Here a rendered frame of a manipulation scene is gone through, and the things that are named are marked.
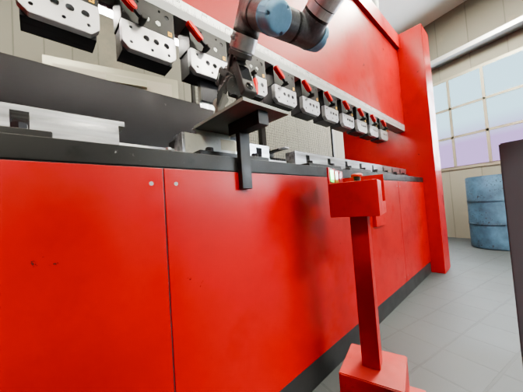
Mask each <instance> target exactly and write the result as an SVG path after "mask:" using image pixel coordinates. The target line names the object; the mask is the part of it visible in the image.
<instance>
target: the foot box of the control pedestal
mask: <svg viewBox="0 0 523 392"><path fill-rule="evenodd" d="M381 353H382V364H381V370H376V369H371V368H369V367H366V366H363V365H362V356H361V347H360V345H356V344H353V343H352V344H351V345H350V347H349V351H348V352H347V355H346V357H345V360H344V362H343V364H342V367H341V369H340V371H339V383H340V392H426V391H425V390H421V389H419V388H415V387H411V386H410V385H409V371H408V363H407V357H406V356H404V355H398V354H395V353H391V352H385V351H381Z"/></svg>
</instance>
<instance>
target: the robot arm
mask: <svg viewBox="0 0 523 392"><path fill-rule="evenodd" d="M343 1H344V0H308V1H307V4H306V5H305V7H304V9H303V11H302V12H301V11H300V10H298V9H295V8H293V7H291V6H289V4H288V3H287V1H285V0H239V4H238V8H237V14H236V19H235V22H234V26H233V32H232V34H231V35H230V38H231V40H230V46H231V48H229V50H228V54H230V55H229V59H228V62H227V66H225V68H219V71H218V75H217V79H216V85H217V86H218V90H217V98H215V99H214V101H213V106H214V107H215V113H216V112H218V111H220V110H222V109H223V108H224V107H225V105H226V104H227V103H228V101H229V99H228V97H227V91H228V94H229V95H231V94H236V95H237V97H236V99H235V101H236V100H238V99H240V98H241V97H242V96H243V97H246V98H249V97H250V98H254V97H255V95H256V94H257V91H256V88H255V86H254V82H253V79H252V76H251V72H250V69H249V67H248V64H246V63H245V62H246V60H249V61H251V60H252V58H253V57H252V55H254V52H255V49H256V46H257V43H258V41H257V40H258V38H259V34H260V33H263V34H265V35H267V36H269V37H274V38H276V39H278V40H281V41H284V42H286V43H289V44H292V45H294V46H297V47H300V48H301V49H303V50H305V51H312V52H318V51H320V50H321V49H322V48H323V47H324V46H325V45H326V43H327V39H328V36H329V28H328V24H329V22H330V21H331V19H332V17H333V16H334V15H335V13H336V12H337V10H338V9H339V7H340V5H341V4H342V3H343ZM218 78H219V79H218Z"/></svg>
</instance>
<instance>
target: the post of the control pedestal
mask: <svg viewBox="0 0 523 392"><path fill-rule="evenodd" d="M350 226H351V236H352V245H353V263H354V273H355V283H356V301H357V310H358V320H359V329H360V347H361V356H362V365H363V366H366V367H369V368H371V369H376V370H381V364H382V353H381V336H380V327H379V317H378V308H377V291H376V282H375V273H374V255H373V246H372V237H371V227H370V216H364V217H350Z"/></svg>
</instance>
